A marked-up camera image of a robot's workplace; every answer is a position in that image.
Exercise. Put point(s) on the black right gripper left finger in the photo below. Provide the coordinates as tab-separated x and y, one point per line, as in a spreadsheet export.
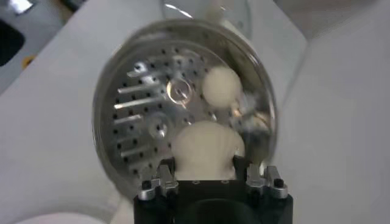
158	182

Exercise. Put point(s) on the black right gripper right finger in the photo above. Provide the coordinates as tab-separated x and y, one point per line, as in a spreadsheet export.
259	179

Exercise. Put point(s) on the white steamed baozi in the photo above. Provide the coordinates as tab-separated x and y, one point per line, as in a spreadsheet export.
222	86
207	146

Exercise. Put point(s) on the round glass pot lid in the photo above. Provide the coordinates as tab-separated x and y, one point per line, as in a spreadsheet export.
213	12

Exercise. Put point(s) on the perforated steel steamer basket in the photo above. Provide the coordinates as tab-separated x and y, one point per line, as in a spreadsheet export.
137	100

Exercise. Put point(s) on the round white plate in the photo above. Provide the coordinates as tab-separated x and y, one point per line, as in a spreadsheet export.
61	219

